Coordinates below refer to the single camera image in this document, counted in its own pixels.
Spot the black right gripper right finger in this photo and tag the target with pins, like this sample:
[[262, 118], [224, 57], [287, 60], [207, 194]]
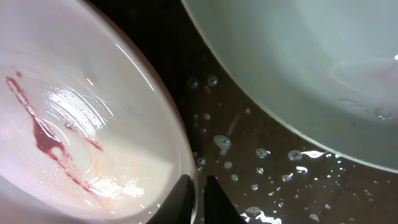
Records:
[[218, 209]]

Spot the white plate with red stain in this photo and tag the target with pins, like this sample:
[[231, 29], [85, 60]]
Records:
[[89, 132]]

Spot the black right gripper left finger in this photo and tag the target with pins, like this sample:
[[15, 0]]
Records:
[[178, 205]]

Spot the white plate on tray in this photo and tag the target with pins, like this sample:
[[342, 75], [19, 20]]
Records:
[[324, 69]]

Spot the dark brown serving tray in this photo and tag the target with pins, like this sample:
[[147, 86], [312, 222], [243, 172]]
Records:
[[270, 174]]

